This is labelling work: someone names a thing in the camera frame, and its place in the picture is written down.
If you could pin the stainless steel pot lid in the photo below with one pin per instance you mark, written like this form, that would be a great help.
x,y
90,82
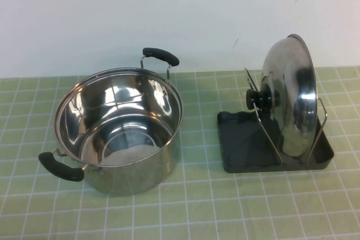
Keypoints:
x,y
292,96

